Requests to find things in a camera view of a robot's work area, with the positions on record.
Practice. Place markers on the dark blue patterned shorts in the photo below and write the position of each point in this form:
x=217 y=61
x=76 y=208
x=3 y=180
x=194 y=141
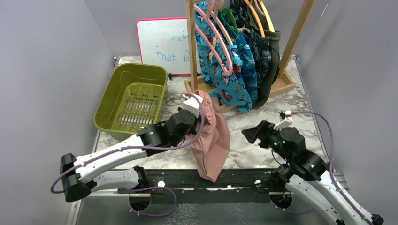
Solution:
x=258 y=44

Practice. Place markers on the orange wooden hanger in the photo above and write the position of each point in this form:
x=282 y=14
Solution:
x=256 y=17

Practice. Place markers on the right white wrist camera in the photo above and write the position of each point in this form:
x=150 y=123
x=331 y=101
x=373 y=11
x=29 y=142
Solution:
x=285 y=120

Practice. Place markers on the pink shorts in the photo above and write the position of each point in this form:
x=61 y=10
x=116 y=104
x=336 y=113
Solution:
x=212 y=146

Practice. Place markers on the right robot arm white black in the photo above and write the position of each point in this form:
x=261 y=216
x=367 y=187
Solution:
x=308 y=176

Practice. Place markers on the blue shark print shorts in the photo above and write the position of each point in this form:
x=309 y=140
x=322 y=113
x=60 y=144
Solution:
x=232 y=73

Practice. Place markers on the green plastic hanger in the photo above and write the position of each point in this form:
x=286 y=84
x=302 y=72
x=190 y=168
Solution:
x=228 y=17

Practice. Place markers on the beige wooden hanger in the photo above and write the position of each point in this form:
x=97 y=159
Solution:
x=264 y=12

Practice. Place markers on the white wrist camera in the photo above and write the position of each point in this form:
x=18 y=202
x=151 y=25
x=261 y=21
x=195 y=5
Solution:
x=192 y=103
x=285 y=120

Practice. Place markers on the black metal base rail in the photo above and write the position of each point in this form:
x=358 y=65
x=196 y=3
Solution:
x=182 y=197

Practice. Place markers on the red framed whiteboard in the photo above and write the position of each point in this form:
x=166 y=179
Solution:
x=164 y=42

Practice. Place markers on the wooden clothes rack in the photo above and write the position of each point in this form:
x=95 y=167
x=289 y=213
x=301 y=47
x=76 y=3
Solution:
x=283 y=82

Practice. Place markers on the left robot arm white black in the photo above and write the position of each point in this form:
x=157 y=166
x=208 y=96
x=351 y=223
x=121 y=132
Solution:
x=82 y=175

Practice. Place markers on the olive green plastic basket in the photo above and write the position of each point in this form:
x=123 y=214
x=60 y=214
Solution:
x=135 y=97

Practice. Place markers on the dark olive shorts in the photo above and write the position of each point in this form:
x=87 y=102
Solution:
x=273 y=66

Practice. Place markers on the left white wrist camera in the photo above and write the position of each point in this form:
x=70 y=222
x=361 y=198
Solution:
x=192 y=103

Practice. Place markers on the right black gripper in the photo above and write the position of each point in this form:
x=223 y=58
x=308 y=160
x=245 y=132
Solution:
x=262 y=131

